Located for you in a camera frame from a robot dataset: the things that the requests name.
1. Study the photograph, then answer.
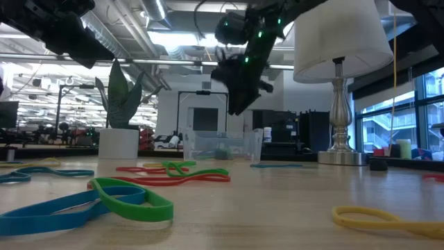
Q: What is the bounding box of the linear ceiling light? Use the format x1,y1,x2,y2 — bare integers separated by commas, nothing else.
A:
96,58,295,71

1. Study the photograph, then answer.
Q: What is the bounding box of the black computer monitor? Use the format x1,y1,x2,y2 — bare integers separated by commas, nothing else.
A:
0,101,20,130

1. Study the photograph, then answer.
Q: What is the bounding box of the blue box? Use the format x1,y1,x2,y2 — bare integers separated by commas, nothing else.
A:
411,147,434,161

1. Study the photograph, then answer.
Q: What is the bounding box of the black metal gantry frame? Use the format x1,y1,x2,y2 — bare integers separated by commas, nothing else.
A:
176,90,230,140
55,84,96,140

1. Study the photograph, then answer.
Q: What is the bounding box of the pale green cup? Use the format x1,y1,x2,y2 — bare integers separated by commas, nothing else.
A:
396,138,413,160

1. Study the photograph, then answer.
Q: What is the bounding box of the black rubber band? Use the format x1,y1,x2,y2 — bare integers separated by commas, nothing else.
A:
368,157,389,172

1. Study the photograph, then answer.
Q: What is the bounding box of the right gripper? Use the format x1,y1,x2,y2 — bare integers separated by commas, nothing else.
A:
210,51,275,117

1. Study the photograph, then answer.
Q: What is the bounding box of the black cabinet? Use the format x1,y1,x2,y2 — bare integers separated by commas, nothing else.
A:
252,109,330,154

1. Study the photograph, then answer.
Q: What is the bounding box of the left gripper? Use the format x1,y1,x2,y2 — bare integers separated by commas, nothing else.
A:
0,0,115,69

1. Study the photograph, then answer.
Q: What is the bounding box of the red rubber band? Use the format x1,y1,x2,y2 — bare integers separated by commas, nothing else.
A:
115,166,190,175
86,173,232,188
421,173,444,183

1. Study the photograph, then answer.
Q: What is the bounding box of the silver ventilation duct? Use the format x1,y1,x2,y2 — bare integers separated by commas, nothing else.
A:
140,0,171,29

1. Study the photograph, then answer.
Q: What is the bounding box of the grey rubber band top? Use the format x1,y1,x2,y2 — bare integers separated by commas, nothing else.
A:
249,163,304,169

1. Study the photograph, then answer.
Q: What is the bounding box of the table lamp white shade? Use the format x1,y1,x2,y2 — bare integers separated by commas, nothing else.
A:
293,0,395,166

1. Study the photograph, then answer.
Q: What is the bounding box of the black aluminium rig frame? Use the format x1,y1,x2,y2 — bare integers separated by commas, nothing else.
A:
0,146,318,163

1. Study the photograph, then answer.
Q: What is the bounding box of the clear plastic bin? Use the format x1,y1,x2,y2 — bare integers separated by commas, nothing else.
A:
181,126,264,164

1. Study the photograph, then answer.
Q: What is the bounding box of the teal rubber band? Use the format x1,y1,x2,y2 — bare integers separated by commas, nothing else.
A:
0,166,95,185

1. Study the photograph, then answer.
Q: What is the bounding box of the snake plant in white pot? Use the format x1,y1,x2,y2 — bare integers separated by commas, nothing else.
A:
94,58,164,160

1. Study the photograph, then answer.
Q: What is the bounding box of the black shelf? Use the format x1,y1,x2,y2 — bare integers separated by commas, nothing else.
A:
366,155,444,172

